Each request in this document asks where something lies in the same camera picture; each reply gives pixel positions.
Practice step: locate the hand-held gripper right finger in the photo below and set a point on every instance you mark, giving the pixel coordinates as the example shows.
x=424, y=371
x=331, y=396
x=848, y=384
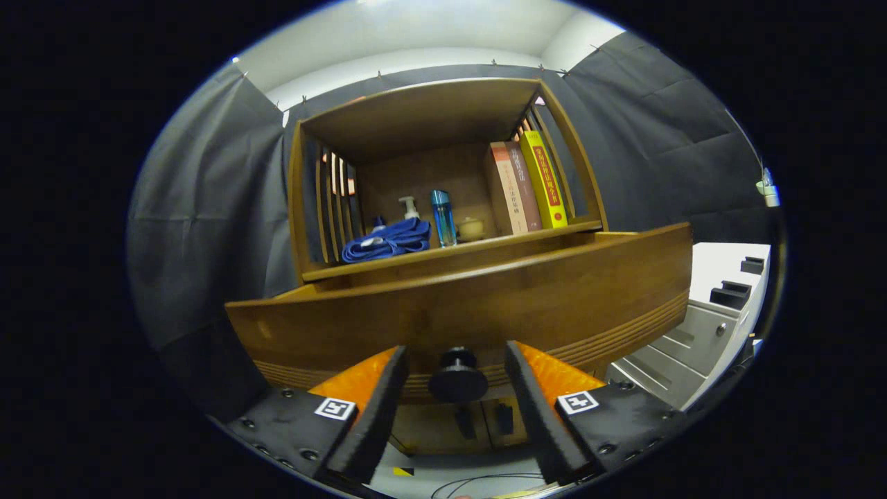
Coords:
x=544, y=423

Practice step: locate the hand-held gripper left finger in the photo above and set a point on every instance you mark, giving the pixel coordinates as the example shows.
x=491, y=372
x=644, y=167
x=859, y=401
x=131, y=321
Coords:
x=371, y=423

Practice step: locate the wooden drawer with black knob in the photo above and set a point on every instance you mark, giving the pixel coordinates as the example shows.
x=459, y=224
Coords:
x=485, y=312

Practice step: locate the wooden cabinet door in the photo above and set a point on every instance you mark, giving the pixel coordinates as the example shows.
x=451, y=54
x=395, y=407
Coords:
x=436, y=430
x=492, y=440

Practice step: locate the wooden countertop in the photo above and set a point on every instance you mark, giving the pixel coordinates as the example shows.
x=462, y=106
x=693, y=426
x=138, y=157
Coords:
x=450, y=248

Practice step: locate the wooden cabinet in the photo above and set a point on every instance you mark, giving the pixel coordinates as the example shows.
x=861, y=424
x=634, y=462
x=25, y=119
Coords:
x=416, y=118

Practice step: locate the blue folded towel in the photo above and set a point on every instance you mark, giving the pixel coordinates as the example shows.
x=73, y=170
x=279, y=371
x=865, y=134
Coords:
x=388, y=239

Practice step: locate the white desk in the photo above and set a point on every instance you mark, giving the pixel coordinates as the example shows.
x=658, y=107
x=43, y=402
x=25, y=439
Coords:
x=707, y=333

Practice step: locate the small white bottle blue cap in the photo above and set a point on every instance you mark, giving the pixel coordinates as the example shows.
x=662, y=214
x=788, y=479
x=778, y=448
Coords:
x=378, y=223

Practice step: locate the yellow-green lidded teacup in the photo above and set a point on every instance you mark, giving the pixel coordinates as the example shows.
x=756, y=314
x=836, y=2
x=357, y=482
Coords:
x=472, y=229

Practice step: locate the tall blue bottle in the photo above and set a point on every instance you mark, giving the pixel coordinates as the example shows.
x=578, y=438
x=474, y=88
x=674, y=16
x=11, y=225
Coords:
x=443, y=218

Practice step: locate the white pump bottle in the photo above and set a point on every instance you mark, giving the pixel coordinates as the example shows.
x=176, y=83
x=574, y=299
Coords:
x=410, y=208

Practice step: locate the black block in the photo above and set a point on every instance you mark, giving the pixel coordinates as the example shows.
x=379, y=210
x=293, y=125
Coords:
x=729, y=294
x=752, y=265

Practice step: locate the beige orange book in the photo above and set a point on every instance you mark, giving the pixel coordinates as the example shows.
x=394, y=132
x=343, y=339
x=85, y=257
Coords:
x=509, y=190

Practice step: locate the brown book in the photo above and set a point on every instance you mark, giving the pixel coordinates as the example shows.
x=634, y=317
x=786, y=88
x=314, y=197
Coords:
x=527, y=187

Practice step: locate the yellow book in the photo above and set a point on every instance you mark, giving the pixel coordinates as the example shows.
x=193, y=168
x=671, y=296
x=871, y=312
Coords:
x=547, y=180

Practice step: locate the black backdrop cloth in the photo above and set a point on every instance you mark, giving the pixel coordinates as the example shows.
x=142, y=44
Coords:
x=201, y=208

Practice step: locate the desk lamp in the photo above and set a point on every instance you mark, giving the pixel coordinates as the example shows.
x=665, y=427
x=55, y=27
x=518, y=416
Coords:
x=768, y=190

